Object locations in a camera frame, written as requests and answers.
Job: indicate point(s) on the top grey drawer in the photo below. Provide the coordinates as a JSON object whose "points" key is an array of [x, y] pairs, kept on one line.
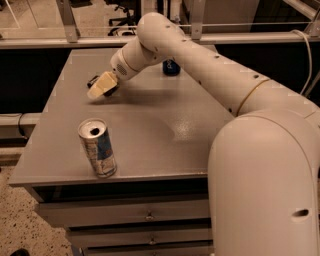
{"points": [[123, 211]]}

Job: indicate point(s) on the grey metal rail frame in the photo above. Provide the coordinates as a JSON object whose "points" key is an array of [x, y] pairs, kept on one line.
{"points": [[84, 23]]}

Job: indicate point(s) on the middle grey drawer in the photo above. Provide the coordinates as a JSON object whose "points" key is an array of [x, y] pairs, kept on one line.
{"points": [[151, 235]]}

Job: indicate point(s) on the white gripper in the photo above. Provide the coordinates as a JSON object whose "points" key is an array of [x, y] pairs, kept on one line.
{"points": [[119, 68]]}

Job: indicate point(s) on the black rxbar chocolate wrapper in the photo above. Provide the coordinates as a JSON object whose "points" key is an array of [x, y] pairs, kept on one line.
{"points": [[91, 82]]}

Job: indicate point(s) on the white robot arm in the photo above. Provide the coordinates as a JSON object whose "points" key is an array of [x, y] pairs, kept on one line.
{"points": [[263, 165]]}

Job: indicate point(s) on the blue pepsi can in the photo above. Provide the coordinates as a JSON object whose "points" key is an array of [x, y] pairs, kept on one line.
{"points": [[170, 68]]}

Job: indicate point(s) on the silver blue redbull can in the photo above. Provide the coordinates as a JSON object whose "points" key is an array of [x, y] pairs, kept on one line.
{"points": [[95, 139]]}

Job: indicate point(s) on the black office chair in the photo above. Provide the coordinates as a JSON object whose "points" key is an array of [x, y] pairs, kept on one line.
{"points": [[132, 14]]}

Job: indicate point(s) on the grey drawer cabinet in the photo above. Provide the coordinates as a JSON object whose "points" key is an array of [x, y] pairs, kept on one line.
{"points": [[161, 130]]}

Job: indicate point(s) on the bottom grey drawer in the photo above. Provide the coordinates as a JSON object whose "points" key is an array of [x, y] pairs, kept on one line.
{"points": [[198, 250]]}

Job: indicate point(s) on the grey drawer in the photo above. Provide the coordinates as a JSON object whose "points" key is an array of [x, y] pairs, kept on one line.
{"points": [[198, 250], [151, 235], [123, 211]]}

